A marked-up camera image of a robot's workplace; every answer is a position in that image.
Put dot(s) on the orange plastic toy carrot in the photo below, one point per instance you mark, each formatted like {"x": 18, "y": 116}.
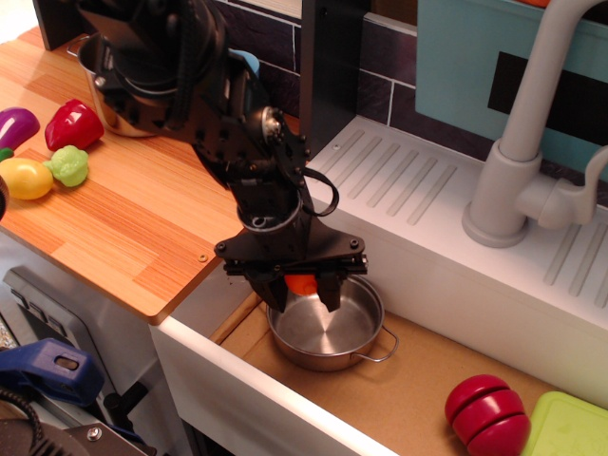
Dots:
{"x": 301, "y": 284}

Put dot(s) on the light blue plastic cup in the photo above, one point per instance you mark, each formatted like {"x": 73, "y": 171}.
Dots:
{"x": 251, "y": 60}

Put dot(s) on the blue clamp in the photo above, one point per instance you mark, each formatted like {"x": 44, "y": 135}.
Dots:
{"x": 54, "y": 369}

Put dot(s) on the green plastic cutting board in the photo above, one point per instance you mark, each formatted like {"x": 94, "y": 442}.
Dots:
{"x": 565, "y": 425}

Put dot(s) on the tall steel pot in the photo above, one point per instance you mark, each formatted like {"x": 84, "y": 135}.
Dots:
{"x": 95, "y": 59}

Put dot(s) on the green toy lettuce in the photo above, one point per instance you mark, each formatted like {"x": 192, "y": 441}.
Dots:
{"x": 68, "y": 165}

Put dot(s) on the shallow steel pan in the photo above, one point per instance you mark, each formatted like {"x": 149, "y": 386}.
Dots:
{"x": 315, "y": 339}

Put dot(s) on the silver toy oven panel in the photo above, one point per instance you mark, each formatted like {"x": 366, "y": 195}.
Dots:
{"x": 33, "y": 315}

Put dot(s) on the yellow toy lemon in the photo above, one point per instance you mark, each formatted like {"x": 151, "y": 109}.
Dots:
{"x": 26, "y": 179}

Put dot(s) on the red wooden toy apple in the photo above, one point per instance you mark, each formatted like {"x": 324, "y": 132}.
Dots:
{"x": 488, "y": 416}

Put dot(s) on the purple toy eggplant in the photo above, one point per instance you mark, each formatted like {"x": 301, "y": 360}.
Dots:
{"x": 17, "y": 126}

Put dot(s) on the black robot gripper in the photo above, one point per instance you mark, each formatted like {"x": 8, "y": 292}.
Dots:
{"x": 301, "y": 244}

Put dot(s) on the white toy sink unit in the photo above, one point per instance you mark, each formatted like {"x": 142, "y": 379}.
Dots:
{"x": 534, "y": 314}

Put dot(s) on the red toy pepper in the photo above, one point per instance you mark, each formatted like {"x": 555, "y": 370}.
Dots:
{"x": 74, "y": 123}

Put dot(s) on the grey toy faucet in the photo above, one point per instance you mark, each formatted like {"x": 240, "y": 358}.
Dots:
{"x": 511, "y": 189}

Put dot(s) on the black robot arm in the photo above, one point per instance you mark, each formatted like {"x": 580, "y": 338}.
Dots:
{"x": 165, "y": 67}

